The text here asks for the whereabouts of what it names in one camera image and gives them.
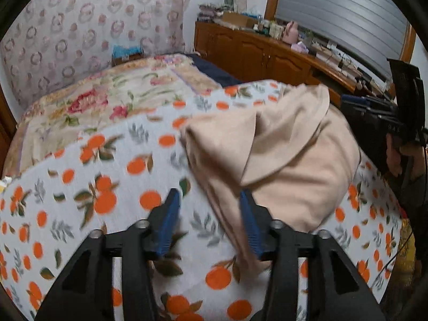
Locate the long wooden cabinet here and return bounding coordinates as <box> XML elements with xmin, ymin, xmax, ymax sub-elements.
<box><xmin>194</xmin><ymin>22</ymin><xmax>395</xmax><ymax>108</ymax></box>

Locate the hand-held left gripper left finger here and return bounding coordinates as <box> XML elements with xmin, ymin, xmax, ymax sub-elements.
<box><xmin>35</xmin><ymin>188</ymin><xmax>181</xmax><ymax>321</ymax></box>

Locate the orange fruit print bed sheet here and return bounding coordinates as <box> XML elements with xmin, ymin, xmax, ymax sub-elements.
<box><xmin>0</xmin><ymin>79</ymin><xmax>405</xmax><ymax>321</ymax></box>

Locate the pink bunny plush toy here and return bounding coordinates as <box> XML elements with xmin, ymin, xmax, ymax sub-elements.
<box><xmin>284</xmin><ymin>21</ymin><xmax>299</xmax><ymax>45</ymax></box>

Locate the yellow patterned cloth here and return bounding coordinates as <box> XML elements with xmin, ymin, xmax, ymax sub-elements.
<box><xmin>391</xmin><ymin>219</ymin><xmax>418</xmax><ymax>288</ymax></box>

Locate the stack of folded clothes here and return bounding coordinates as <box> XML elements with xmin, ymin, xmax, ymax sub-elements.
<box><xmin>197</xmin><ymin>3</ymin><xmax>224</xmax><ymax>22</ymax></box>

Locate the cluster of small bottles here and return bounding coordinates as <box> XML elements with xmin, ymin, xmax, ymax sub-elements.
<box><xmin>259</xmin><ymin>20</ymin><xmax>285</xmax><ymax>37</ymax></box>

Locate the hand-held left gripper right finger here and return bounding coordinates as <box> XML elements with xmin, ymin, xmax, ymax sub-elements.
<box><xmin>240</xmin><ymin>188</ymin><xmax>387</xmax><ymax>321</ymax></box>

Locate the brown louvered wooden door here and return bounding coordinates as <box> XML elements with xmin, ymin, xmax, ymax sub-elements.
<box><xmin>0</xmin><ymin>87</ymin><xmax>17</xmax><ymax>174</ymax></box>

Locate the person's right hand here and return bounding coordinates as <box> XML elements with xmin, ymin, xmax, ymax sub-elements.
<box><xmin>385</xmin><ymin>135</ymin><xmax>428</xmax><ymax>177</ymax></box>

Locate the circle patterned wall curtain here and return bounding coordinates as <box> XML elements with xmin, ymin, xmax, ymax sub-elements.
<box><xmin>0</xmin><ymin>0</ymin><xmax>196</xmax><ymax>108</ymax></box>

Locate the floral quilt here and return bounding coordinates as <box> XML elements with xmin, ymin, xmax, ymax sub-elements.
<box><xmin>3</xmin><ymin>53</ymin><xmax>241</xmax><ymax>178</ymax></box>

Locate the pink printed T-shirt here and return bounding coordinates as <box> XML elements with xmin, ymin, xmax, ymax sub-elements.
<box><xmin>180</xmin><ymin>83</ymin><xmax>361</xmax><ymax>271</ymax></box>

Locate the grey window blind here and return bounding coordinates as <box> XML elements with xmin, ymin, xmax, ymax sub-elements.
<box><xmin>274</xmin><ymin>0</ymin><xmax>412</xmax><ymax>77</ymax></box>

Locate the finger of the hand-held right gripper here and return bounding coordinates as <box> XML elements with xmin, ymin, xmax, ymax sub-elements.
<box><xmin>341</xmin><ymin>105</ymin><xmax>397</xmax><ymax>172</ymax></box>
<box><xmin>340</xmin><ymin>94</ymin><xmax>398</xmax><ymax>113</ymax></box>

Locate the blue lace cloth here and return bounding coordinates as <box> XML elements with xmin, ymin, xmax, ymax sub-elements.
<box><xmin>112</xmin><ymin>44</ymin><xmax>144</xmax><ymax>61</ymax></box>

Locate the cardboard box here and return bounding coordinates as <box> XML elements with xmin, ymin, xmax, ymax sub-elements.
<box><xmin>221</xmin><ymin>12</ymin><xmax>258</xmax><ymax>29</ymax></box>

